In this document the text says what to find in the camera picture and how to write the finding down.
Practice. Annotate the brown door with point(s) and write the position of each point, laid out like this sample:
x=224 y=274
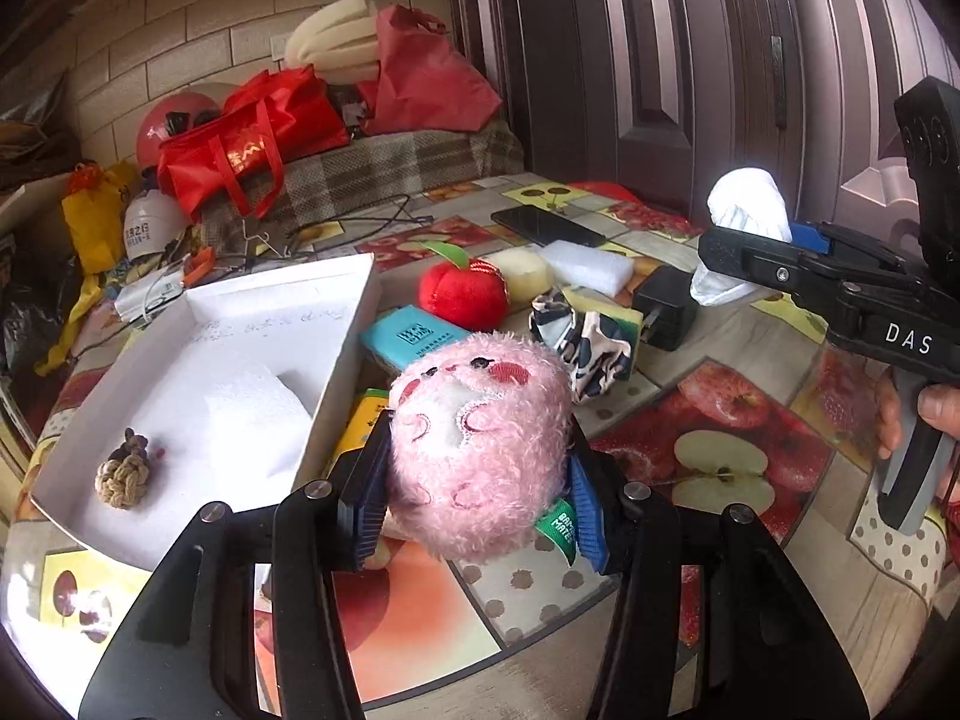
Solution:
x=600 y=52

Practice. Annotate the plaid blanket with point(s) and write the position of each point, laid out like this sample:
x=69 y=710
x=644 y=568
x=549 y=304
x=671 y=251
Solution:
x=420 y=157

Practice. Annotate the black smartphone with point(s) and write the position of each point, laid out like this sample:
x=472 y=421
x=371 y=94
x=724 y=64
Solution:
x=544 y=223

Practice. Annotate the yellow plastic bag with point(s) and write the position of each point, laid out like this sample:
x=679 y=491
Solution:
x=94 y=217

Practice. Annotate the black charger adapter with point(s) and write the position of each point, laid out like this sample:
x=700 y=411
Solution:
x=664 y=307

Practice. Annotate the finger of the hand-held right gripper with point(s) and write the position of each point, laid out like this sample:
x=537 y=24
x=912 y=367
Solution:
x=810 y=234
x=765 y=266

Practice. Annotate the white foam block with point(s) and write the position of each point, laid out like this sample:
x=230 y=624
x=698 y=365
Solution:
x=255 y=420

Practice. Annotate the teal card box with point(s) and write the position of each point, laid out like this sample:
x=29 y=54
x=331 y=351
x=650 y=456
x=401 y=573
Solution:
x=409 y=337

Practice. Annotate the pink plush toy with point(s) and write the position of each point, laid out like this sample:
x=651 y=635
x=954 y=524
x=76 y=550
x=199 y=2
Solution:
x=480 y=450

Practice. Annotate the white cardboard box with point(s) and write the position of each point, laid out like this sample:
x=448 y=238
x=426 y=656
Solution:
x=247 y=315

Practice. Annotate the person's right hand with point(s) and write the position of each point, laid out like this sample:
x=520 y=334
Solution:
x=941 y=409

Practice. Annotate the yellow green sponge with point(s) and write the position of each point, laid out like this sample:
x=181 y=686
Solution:
x=630 y=326

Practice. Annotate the white cloth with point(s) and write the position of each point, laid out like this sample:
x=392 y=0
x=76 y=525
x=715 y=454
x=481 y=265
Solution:
x=750 y=202

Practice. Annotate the yellow packet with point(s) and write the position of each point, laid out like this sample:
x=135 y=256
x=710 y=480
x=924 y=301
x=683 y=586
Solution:
x=364 y=420

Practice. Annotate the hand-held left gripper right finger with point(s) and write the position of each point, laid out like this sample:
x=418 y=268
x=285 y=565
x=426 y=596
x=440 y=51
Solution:
x=583 y=499

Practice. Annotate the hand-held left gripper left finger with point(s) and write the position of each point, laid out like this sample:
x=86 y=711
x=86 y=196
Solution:
x=369 y=499

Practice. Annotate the white helmet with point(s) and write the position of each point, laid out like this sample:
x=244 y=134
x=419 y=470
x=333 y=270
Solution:
x=150 y=221

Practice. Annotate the camouflage fabric scrunchie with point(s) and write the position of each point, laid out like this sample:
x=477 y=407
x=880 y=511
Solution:
x=592 y=360

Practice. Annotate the pale yellow sponge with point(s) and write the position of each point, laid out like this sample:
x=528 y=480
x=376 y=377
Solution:
x=525 y=274

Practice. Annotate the white foam pad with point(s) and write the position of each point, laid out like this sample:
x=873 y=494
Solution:
x=589 y=266

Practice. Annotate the red plush apple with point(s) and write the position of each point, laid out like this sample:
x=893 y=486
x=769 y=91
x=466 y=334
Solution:
x=457 y=289

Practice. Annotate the pink helmet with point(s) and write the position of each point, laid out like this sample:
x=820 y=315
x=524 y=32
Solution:
x=161 y=127

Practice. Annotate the fruit print tablecloth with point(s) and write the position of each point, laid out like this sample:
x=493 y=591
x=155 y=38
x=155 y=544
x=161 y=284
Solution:
x=720 y=420

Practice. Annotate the white plastic packet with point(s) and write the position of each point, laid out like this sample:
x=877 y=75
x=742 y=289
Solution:
x=146 y=300

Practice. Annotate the bright red tote bag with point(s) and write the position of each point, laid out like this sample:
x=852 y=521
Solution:
x=225 y=150

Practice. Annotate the cream foam padding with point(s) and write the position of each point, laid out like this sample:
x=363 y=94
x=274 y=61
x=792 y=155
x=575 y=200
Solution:
x=330 y=37

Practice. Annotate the dark red fabric bag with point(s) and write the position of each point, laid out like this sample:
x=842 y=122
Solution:
x=427 y=82

